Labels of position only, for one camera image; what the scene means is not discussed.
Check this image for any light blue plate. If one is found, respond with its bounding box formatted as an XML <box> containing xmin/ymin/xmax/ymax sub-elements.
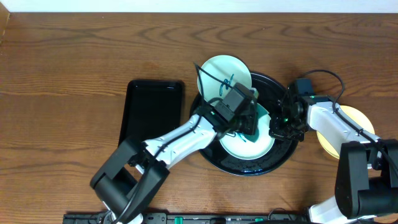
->
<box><xmin>220</xmin><ymin>104</ymin><xmax>275</xmax><ymax>160</ymax></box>
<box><xmin>199</xmin><ymin>55</ymin><xmax>252</xmax><ymax>103</ymax></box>

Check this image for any light blue plate top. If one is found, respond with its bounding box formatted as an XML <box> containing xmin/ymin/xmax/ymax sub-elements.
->
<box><xmin>199</xmin><ymin>55</ymin><xmax>252</xmax><ymax>103</ymax></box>

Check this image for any yellow plate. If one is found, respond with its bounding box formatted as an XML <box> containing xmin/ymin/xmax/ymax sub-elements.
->
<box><xmin>317</xmin><ymin>105</ymin><xmax>375</xmax><ymax>159</ymax></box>

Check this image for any green scrubbing sponge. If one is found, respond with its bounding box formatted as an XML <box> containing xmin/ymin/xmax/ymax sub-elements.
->
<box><xmin>244</xmin><ymin>129</ymin><xmax>259</xmax><ymax>142</ymax></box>

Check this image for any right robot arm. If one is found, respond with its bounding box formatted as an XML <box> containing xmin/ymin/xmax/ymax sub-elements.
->
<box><xmin>269</xmin><ymin>95</ymin><xmax>397</xmax><ymax>223</ymax></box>

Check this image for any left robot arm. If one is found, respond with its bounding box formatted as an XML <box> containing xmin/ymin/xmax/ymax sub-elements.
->
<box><xmin>90</xmin><ymin>101</ymin><xmax>258</xmax><ymax>223</ymax></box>

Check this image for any black rectangular tray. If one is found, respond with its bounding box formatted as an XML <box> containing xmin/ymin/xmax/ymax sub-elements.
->
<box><xmin>119</xmin><ymin>80</ymin><xmax>184</xmax><ymax>143</ymax></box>

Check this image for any right black cable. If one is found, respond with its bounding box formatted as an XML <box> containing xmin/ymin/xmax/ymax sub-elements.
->
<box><xmin>276</xmin><ymin>69</ymin><xmax>398</xmax><ymax>178</ymax></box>

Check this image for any black cable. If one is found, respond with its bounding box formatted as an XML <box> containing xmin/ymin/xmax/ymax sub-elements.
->
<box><xmin>110</xmin><ymin>62</ymin><xmax>234</xmax><ymax>224</ymax></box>
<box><xmin>276</xmin><ymin>69</ymin><xmax>398</xmax><ymax>178</ymax></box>

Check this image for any left black cable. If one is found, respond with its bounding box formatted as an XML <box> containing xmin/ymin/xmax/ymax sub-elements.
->
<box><xmin>110</xmin><ymin>62</ymin><xmax>234</xmax><ymax>224</ymax></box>

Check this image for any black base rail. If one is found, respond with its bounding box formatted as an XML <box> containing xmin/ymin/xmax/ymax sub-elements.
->
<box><xmin>62</xmin><ymin>212</ymin><xmax>310</xmax><ymax>224</ymax></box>

